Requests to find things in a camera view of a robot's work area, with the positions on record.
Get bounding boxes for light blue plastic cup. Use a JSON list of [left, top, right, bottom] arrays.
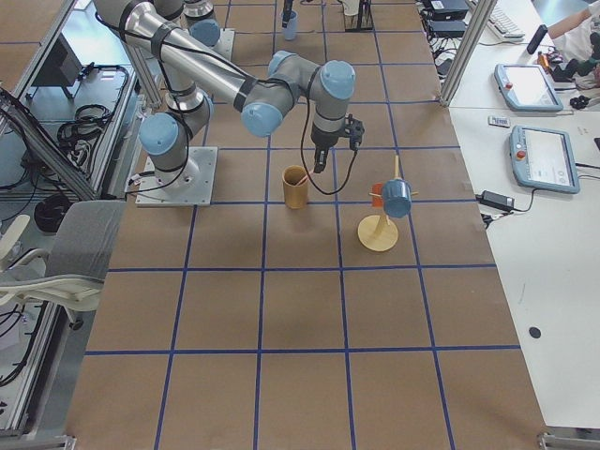
[[281, 10, 298, 41]]

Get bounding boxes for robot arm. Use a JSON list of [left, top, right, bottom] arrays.
[[95, 1, 364, 173]]

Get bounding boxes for blue mug on tree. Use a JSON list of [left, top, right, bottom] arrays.
[[381, 179, 413, 218]]

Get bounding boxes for wooden mug tree stand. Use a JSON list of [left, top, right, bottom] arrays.
[[357, 154, 417, 252]]

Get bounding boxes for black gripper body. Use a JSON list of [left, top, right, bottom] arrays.
[[310, 114, 365, 162]]

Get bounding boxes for lower teach pendant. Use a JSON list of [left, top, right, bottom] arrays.
[[509, 126, 580, 194]]

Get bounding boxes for teach pendant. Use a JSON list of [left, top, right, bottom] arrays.
[[494, 64, 563, 113], [509, 126, 580, 194]]

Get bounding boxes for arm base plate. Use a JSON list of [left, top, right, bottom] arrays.
[[135, 146, 218, 207], [207, 28, 235, 61]]

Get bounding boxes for grey office chair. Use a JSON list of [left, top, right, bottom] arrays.
[[1, 200, 126, 330]]

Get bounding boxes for upper teach pendant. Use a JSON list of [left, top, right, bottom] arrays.
[[494, 64, 563, 113]]

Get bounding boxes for white mug near rack end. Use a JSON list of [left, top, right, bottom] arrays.
[[339, 0, 360, 17]]

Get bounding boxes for orange mug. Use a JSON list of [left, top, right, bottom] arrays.
[[369, 183, 383, 208]]

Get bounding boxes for black power adapter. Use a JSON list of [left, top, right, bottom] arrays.
[[475, 190, 515, 213]]

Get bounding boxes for aluminium frame post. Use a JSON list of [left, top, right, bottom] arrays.
[[439, 0, 497, 107]]

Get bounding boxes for black wire mug rack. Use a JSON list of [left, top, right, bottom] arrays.
[[343, 0, 374, 32]]

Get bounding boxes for bamboo chopstick holder cup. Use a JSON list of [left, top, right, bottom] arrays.
[[282, 165, 308, 209]]

